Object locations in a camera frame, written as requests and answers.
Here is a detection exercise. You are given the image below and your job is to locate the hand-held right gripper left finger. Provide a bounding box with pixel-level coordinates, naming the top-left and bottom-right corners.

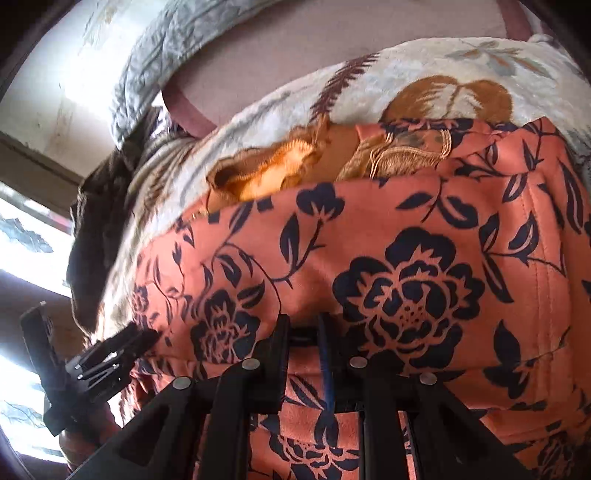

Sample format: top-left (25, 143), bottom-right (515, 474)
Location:
top-left (69, 314), bottom-right (293, 480)

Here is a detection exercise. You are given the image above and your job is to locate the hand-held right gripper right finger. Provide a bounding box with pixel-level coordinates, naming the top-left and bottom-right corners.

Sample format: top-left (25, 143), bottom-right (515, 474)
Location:
top-left (317, 312), bottom-right (522, 480)

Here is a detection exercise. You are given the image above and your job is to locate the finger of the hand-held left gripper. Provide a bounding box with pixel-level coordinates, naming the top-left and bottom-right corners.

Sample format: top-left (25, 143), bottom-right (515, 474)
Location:
top-left (106, 332), bottom-right (160, 370)
top-left (85, 323), bottom-right (141, 367)

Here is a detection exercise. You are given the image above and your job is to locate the orange floral print garment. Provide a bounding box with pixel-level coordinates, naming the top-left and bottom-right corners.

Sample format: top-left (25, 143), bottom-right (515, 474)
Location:
top-left (117, 117), bottom-right (591, 480)

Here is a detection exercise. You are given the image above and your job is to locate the dark brown cloth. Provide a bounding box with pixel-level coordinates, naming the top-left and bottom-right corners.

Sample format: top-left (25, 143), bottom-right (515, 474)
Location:
top-left (65, 108), bottom-right (162, 333)

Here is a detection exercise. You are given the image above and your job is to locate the stained glass window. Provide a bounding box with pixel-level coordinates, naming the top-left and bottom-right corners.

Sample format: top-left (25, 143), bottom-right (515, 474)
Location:
top-left (0, 185), bottom-right (77, 462)

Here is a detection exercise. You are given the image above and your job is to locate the orange knit garment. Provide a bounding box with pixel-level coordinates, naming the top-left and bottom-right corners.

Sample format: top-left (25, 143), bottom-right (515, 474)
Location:
top-left (205, 117), bottom-right (455, 213)

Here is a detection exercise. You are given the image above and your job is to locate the leaf print fleece blanket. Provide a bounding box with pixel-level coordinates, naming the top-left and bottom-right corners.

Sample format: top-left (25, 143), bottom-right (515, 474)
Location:
top-left (99, 37), bottom-right (591, 342)

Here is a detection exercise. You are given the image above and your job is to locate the grey quilted bedspread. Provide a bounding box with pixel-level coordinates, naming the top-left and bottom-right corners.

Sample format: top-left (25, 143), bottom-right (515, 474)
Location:
top-left (108, 0), bottom-right (287, 148)

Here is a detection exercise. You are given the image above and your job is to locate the mauve bed sheet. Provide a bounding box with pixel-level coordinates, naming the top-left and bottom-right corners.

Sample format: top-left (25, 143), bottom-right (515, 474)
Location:
top-left (161, 0), bottom-right (546, 139)

